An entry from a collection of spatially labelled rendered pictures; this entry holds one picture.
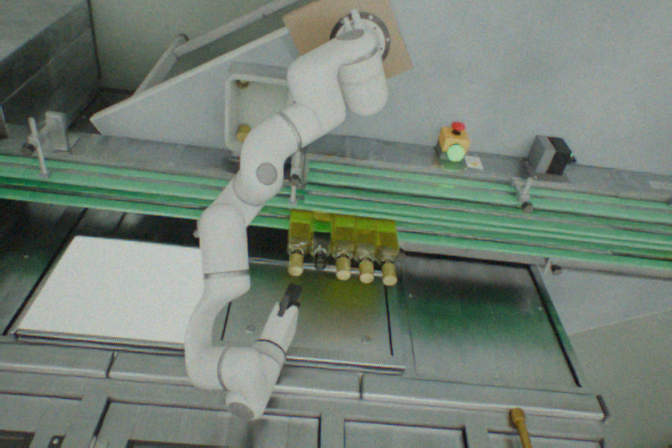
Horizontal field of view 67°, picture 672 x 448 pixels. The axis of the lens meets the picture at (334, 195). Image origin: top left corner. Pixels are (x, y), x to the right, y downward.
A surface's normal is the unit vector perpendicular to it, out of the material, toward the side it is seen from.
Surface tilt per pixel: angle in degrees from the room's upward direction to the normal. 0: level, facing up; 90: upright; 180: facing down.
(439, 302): 89
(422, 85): 0
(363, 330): 90
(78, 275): 90
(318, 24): 0
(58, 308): 90
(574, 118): 0
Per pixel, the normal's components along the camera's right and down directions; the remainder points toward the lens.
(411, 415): 0.14, -0.79
